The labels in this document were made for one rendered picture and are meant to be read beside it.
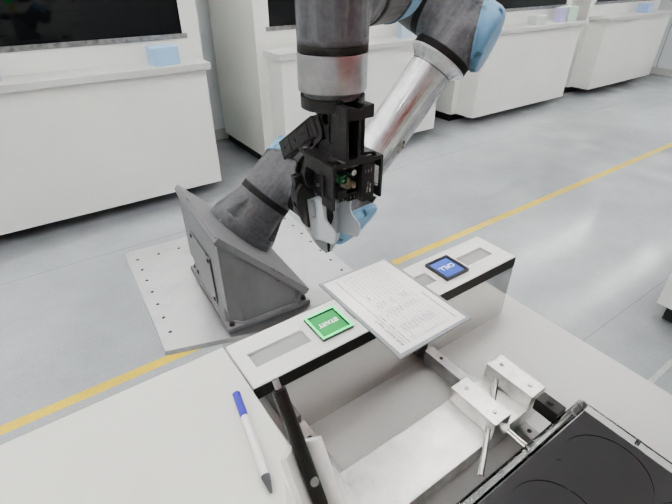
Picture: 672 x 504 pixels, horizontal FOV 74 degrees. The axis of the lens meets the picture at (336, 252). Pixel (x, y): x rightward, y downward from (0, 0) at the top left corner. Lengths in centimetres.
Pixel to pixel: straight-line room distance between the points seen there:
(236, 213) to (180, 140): 235
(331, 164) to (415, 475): 40
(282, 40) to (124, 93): 125
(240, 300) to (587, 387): 63
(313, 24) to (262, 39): 315
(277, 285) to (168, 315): 24
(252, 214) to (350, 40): 52
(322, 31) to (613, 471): 61
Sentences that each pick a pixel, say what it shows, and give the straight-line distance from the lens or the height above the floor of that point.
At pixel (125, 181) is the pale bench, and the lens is 325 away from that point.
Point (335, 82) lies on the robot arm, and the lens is 48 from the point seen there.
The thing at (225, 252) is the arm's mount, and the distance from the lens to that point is 81.
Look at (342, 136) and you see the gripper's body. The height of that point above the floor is 127.
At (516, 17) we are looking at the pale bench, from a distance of 560.
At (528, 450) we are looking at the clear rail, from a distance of 67.
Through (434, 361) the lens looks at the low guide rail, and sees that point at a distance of 82.
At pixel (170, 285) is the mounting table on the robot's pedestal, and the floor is 82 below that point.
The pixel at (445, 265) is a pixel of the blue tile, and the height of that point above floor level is 96.
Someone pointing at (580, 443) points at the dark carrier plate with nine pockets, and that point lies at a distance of 71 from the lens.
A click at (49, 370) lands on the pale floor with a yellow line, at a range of 227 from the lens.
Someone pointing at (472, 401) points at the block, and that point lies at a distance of 69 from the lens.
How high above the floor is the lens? 143
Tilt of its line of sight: 33 degrees down
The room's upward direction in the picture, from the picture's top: straight up
